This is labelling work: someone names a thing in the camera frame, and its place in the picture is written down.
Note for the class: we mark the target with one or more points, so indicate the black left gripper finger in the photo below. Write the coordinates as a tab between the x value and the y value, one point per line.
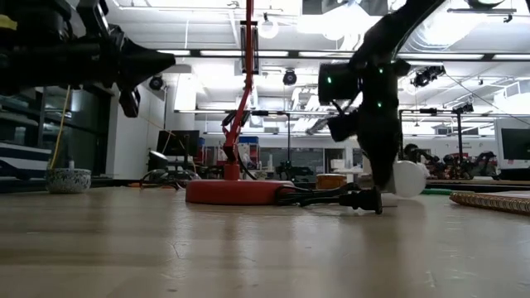
141	72
141	54

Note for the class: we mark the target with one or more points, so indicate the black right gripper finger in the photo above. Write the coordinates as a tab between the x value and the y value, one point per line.
382	165

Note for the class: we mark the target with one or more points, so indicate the white lightbulb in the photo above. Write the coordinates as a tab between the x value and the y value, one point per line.
410	179

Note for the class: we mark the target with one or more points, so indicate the red desk lamp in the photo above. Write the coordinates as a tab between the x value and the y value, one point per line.
240	192

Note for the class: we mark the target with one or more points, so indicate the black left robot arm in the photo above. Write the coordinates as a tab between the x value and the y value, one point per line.
41	62

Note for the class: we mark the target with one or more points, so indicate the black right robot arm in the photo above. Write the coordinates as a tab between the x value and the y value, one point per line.
393	29

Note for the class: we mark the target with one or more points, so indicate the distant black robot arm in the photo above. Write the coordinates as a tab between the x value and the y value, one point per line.
294	170

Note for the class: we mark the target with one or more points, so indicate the small yellow round container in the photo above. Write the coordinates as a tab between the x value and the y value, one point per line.
331	181

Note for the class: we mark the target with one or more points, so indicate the green marker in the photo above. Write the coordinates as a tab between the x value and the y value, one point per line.
439	191

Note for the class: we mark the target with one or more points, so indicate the distant black robot arms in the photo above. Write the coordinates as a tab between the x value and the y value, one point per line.
449	165

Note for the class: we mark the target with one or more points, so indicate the black computer monitor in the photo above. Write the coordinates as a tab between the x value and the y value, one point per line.
178	142

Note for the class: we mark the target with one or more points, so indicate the dark storage shelving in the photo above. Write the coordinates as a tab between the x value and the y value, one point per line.
25	124

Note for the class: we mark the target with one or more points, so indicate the orange pen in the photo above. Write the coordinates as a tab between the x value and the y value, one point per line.
134	185

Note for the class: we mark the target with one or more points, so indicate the pink spiral notebook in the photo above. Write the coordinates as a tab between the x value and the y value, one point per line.
492	202

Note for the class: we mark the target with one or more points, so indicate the patterned ceramic bowl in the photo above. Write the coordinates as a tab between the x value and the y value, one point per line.
68	182

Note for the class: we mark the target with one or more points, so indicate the white cased display screen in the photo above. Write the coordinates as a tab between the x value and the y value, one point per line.
515	144

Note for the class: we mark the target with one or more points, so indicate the distant black frame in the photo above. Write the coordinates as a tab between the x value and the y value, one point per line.
281	112
428	111

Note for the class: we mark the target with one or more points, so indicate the black aluminium rig frame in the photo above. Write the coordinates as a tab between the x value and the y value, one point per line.
195	53

